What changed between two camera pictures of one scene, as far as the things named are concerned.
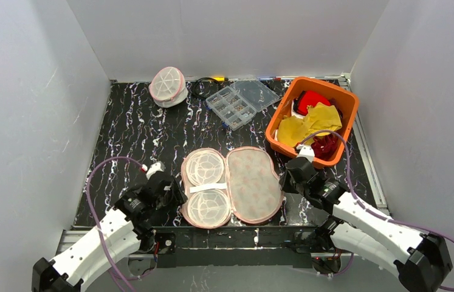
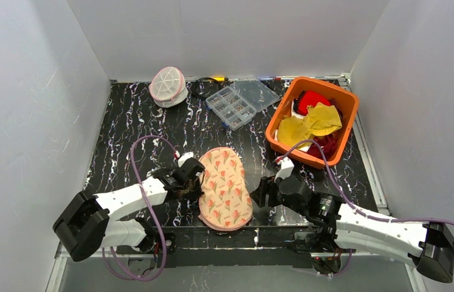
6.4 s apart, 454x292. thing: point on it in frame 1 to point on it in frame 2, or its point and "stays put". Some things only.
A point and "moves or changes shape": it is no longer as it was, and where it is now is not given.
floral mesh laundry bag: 242,182 moves or changes shape
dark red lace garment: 325,147 stays put
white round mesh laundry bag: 168,87 stays put
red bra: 309,98 stays put
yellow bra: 293,132 stays put
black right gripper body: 291,177 to 269,193
